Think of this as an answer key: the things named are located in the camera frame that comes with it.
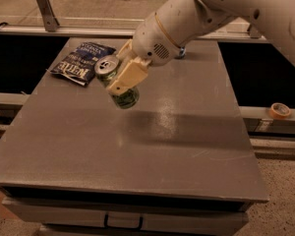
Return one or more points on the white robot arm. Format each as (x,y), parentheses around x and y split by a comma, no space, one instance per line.
(183,20)

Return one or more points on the left metal bracket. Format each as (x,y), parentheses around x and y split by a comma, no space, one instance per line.
(49,20)

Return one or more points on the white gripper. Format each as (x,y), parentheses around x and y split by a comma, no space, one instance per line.
(151,40)

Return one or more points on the orange tape roll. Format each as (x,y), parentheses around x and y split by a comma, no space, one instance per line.
(279,111)

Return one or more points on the blue energy drink can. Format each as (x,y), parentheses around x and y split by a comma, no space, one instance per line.
(182,53)

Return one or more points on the grey drawer with handle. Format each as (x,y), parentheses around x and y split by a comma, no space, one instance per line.
(87,219)

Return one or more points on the green soda can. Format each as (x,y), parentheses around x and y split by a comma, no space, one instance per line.
(106,70)

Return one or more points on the blue chip bag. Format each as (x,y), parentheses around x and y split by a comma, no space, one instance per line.
(78,65)

